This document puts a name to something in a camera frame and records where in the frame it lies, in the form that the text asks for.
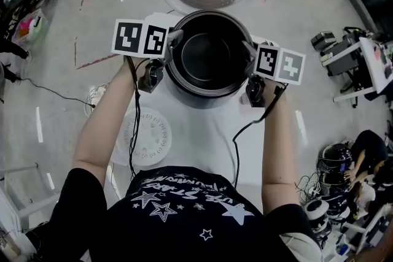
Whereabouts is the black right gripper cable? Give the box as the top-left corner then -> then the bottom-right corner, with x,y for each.
232,85 -> 289,188

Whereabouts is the black floor cable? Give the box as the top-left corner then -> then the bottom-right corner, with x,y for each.
17,77 -> 96,109

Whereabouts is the white metal frame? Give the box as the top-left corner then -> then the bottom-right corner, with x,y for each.
0,161 -> 60,234

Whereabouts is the clear bin with colourful items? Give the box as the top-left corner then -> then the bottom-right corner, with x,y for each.
12,8 -> 50,50

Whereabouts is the person's right forearm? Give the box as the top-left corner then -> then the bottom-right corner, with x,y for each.
260,82 -> 301,214

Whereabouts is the black round rice cooker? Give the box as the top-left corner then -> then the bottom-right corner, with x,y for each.
317,142 -> 353,195

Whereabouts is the person's left forearm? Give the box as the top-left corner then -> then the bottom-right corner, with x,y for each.
71,57 -> 152,183

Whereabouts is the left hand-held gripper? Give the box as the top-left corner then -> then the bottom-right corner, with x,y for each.
110,18 -> 185,94

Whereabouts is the person's black star-print shirt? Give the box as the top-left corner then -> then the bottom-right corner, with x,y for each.
24,164 -> 323,262

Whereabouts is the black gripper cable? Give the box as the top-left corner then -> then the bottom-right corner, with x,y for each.
123,55 -> 142,179
232,85 -> 289,188

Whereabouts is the black equipment case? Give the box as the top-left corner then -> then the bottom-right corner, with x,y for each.
311,30 -> 336,55

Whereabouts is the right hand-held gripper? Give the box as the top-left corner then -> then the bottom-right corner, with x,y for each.
241,40 -> 307,108

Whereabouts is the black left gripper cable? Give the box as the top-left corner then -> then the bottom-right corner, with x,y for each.
123,55 -> 142,179

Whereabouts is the white power strip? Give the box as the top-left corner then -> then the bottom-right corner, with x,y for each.
88,85 -> 107,109

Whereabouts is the black pot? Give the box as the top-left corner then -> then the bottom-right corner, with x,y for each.
164,10 -> 257,110

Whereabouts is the white round steamer tray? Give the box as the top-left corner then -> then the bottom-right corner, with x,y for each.
117,107 -> 173,168

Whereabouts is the small white round cooker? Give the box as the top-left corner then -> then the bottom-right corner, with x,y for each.
303,198 -> 330,221

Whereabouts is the white metal-frame table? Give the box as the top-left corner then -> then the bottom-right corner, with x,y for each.
332,36 -> 393,109

